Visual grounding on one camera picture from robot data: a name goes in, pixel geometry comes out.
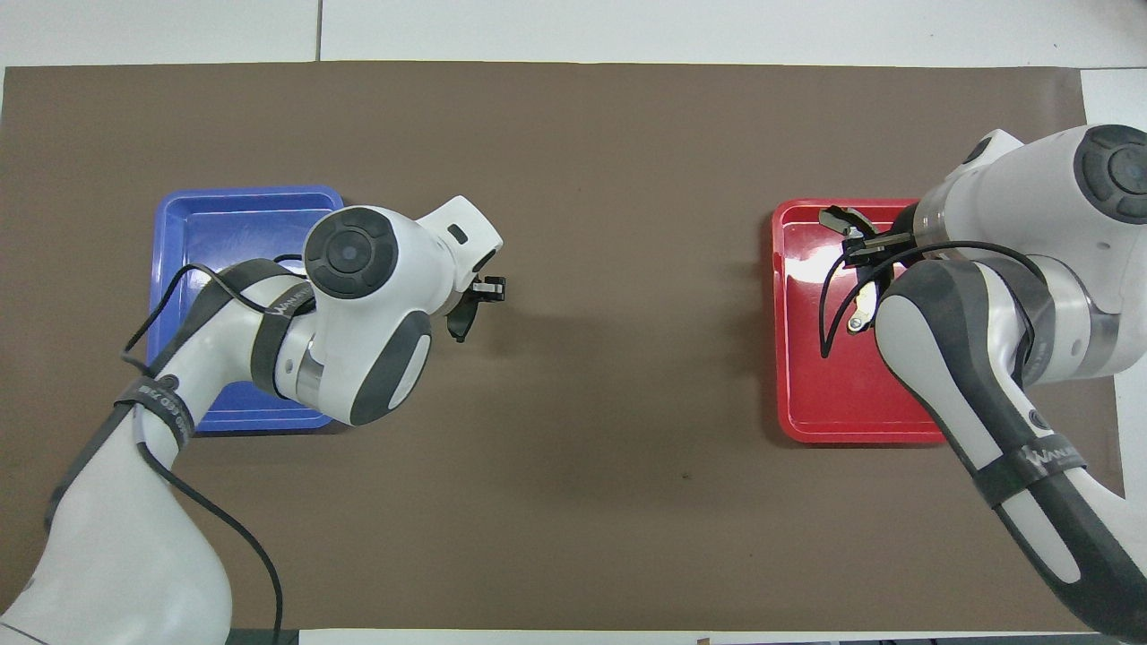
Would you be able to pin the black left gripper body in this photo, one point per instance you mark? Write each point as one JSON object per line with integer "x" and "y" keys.
{"x": 479, "y": 269}

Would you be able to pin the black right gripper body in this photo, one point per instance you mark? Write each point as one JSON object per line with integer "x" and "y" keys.
{"x": 903, "y": 237}

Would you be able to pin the curved brake shoe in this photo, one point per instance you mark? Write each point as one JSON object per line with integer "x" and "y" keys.
{"x": 858, "y": 318}

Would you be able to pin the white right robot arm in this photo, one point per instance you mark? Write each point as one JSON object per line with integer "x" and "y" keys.
{"x": 1030, "y": 206}

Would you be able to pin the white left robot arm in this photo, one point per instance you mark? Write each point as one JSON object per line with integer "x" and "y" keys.
{"x": 107, "y": 555}

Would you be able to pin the red plastic tray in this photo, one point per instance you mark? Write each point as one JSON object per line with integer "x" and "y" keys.
{"x": 806, "y": 394}

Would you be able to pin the brown table mat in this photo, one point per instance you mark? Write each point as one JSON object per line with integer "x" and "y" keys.
{"x": 573, "y": 134}

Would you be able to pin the blue plastic tray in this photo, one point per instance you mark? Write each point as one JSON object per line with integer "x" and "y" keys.
{"x": 224, "y": 224}

